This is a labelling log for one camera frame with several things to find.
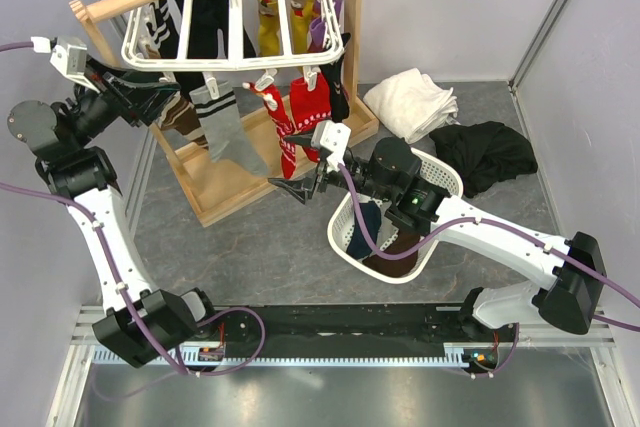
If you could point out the wooden drying rack stand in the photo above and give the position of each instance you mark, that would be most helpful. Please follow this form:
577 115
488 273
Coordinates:
214 190

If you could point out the crumpled black cloth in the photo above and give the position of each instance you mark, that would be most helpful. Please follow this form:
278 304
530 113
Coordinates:
484 154

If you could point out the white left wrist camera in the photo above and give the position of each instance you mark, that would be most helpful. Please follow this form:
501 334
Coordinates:
69 58

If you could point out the aluminium rail frame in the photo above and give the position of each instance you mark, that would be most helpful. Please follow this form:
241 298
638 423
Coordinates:
553 379

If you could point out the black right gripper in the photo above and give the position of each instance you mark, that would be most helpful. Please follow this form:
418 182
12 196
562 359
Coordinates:
299 188

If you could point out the grey sock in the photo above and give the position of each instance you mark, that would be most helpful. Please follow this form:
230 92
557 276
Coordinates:
224 132

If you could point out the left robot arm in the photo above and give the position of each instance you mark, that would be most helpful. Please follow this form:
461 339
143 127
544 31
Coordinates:
141 322

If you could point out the black sock white stripes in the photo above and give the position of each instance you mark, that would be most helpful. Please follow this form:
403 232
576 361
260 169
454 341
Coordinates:
162 29

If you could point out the plain black sock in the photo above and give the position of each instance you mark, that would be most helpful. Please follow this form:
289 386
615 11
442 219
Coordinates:
209 19

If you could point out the white plastic clip hanger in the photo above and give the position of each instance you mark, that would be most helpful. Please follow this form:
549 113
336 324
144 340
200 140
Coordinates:
137 39

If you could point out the white perforated laundry basket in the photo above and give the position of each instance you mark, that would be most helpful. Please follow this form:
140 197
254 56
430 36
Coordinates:
342 223

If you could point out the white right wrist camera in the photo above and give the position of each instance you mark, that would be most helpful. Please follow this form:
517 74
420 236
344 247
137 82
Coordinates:
331 140

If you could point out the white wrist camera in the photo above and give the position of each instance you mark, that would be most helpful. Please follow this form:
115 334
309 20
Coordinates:
69 58
331 140

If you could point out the folded white towel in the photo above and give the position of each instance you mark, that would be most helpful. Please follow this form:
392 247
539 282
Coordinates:
410 105

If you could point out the yellow reindeer sock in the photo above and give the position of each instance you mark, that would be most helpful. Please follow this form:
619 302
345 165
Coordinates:
299 16

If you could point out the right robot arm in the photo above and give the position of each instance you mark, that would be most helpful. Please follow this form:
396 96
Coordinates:
563 277

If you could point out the purple striped sock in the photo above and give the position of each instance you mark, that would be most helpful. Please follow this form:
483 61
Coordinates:
317 29

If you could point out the brown striped sock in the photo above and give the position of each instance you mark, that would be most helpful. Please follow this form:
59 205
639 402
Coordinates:
180 113

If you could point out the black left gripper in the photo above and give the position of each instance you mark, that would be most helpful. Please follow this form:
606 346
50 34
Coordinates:
115 86

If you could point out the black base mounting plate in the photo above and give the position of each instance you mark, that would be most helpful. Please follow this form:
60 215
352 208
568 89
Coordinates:
440 335

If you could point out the red patterned Christmas sock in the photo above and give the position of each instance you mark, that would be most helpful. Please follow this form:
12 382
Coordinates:
309 107

